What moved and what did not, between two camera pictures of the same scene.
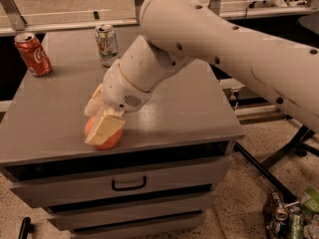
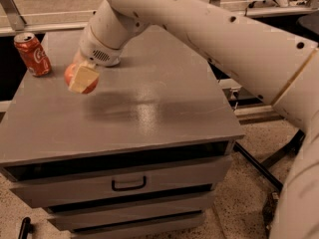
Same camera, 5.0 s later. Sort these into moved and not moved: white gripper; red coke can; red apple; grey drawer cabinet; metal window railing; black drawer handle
Moved: red apple; white gripper
Not moved: metal window railing; red coke can; black drawer handle; grey drawer cabinet
